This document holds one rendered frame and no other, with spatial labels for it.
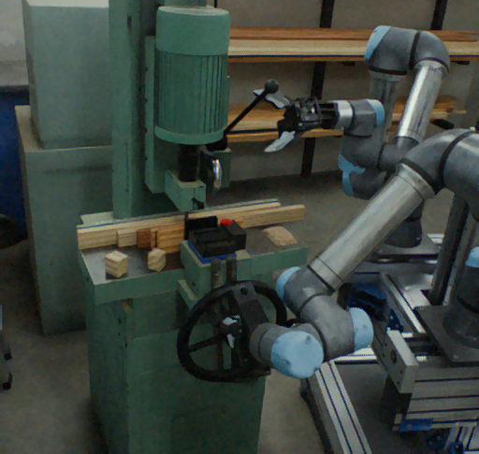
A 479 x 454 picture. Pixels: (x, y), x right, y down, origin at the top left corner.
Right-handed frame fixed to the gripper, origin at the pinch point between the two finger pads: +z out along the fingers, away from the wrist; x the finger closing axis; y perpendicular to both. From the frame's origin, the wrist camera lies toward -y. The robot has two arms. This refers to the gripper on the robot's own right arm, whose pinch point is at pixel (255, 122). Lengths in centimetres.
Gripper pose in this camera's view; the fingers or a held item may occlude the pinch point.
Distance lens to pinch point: 140.4
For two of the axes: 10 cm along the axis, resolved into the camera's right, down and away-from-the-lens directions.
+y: 3.9, -1.7, -9.0
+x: 1.8, 9.8, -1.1
